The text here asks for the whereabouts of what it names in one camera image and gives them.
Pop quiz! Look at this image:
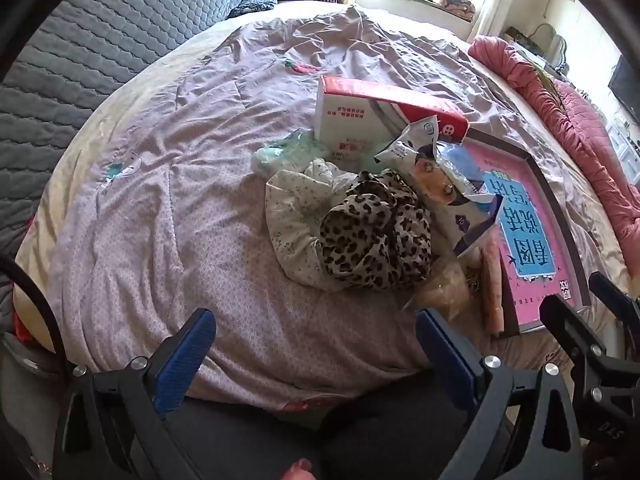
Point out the red white tissue box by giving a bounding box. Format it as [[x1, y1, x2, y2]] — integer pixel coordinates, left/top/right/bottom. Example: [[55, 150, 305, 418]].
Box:
[[315, 75, 471, 161]]

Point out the white framed mirror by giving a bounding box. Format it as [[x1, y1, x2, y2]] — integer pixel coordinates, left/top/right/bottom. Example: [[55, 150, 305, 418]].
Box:
[[537, 22, 568, 68]]

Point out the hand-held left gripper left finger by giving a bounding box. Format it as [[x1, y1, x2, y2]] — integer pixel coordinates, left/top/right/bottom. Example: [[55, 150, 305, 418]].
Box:
[[52, 307, 221, 480]]

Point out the black cable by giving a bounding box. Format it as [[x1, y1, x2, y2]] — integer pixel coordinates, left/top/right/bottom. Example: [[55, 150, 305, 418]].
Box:
[[0, 255, 68, 376]]

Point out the green yellow cloth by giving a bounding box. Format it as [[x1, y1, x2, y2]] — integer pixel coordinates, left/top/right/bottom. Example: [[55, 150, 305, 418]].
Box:
[[530, 62, 568, 93]]

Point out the orange floral cloth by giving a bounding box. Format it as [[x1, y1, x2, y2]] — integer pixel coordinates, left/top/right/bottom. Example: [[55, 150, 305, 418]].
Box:
[[432, 0, 476, 21]]

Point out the white curtain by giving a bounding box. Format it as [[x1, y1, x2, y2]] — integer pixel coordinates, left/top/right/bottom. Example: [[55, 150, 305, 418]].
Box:
[[467, 0, 531, 43]]

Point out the white floral cloth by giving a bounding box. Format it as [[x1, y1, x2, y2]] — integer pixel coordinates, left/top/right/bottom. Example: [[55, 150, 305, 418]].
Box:
[[265, 157, 361, 293]]

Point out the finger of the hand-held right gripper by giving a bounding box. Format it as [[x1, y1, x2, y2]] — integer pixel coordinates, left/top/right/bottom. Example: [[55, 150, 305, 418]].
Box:
[[540, 294, 626, 361], [589, 272, 640, 331]]

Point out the black television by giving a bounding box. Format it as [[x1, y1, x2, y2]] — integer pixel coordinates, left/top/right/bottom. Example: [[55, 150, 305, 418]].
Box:
[[607, 55, 640, 123]]

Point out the pink quilt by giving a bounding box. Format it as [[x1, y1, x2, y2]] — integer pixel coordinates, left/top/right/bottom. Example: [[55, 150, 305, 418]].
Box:
[[467, 35, 640, 256]]

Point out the white plastic cabinet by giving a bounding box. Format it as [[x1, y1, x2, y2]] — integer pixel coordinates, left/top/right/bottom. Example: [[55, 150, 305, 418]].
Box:
[[605, 115, 640, 181]]

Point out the white blue snack bag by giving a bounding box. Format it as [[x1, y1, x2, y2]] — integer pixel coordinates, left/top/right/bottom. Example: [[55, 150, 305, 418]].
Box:
[[372, 115, 503, 256]]

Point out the person's leg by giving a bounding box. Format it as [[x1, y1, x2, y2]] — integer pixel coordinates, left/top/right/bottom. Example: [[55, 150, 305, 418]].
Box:
[[165, 370, 501, 480]]

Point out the dark floral cloth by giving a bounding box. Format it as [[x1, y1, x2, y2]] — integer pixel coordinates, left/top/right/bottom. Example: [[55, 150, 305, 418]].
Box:
[[227, 0, 278, 20]]

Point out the dark shallow cardboard box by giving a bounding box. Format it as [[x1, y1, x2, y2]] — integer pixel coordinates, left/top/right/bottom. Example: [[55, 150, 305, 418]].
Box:
[[450, 127, 593, 338]]

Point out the lilac printed bedsheet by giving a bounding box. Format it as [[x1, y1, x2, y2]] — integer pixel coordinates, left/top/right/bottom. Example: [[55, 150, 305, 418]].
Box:
[[15, 2, 636, 411]]

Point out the green white tissue pack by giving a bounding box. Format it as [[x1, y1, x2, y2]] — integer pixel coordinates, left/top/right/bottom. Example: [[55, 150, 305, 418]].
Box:
[[250, 129, 331, 178]]

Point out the pink blue book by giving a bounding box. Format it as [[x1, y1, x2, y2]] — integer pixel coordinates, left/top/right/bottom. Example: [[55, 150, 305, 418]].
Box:
[[462, 142, 586, 331]]

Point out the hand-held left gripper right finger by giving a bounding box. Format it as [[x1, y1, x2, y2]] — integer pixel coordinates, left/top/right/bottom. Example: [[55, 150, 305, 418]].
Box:
[[415, 307, 583, 480]]

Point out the beige plush bunny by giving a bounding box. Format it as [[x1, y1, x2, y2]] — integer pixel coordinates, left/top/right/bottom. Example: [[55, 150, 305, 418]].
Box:
[[402, 255, 483, 326]]

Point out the leopard print cloth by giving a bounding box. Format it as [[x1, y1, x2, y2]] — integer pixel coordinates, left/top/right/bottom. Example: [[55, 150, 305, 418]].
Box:
[[319, 170, 433, 293]]

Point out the grey quilted headboard cover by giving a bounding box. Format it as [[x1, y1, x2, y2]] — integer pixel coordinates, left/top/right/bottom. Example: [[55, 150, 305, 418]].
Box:
[[0, 0, 251, 311]]

